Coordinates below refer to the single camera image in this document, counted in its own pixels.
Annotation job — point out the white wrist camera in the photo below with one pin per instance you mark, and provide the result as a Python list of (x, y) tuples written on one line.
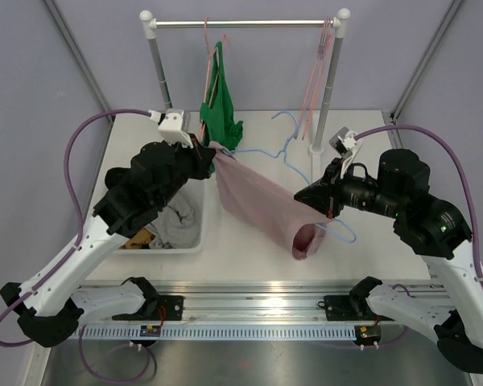
[(173, 126), (344, 142)]

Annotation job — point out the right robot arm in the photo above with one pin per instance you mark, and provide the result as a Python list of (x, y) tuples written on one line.
[(434, 229)]

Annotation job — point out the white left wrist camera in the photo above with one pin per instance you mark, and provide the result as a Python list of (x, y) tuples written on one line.
[(173, 126)]

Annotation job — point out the black tank top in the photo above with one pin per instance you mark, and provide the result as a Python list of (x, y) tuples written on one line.
[(118, 182)]

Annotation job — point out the white plastic mesh basket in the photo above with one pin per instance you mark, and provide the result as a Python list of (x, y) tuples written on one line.
[(196, 193)]

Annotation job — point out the mauve pink tank top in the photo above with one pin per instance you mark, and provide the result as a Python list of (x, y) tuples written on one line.
[(265, 205)]

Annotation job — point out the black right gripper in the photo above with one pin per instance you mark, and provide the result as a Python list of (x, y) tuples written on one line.
[(326, 195)]

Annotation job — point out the grey tank top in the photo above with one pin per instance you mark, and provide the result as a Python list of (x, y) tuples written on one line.
[(176, 226)]

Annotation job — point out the green tank top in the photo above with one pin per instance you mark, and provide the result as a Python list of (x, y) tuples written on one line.
[(210, 132)]

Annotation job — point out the tan brown tank top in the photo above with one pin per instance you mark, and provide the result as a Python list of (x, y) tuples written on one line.
[(141, 240)]

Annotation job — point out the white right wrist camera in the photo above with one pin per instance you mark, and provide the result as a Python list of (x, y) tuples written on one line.
[(344, 142)]

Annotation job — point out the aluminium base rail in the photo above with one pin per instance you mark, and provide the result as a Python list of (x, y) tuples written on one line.
[(245, 311)]

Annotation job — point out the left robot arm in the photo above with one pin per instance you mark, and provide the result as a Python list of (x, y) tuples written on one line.
[(51, 306)]

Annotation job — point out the white metal clothes rack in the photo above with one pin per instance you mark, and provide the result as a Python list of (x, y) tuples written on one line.
[(269, 65)]

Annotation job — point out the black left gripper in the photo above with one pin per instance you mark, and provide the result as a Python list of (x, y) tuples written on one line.
[(201, 157)]

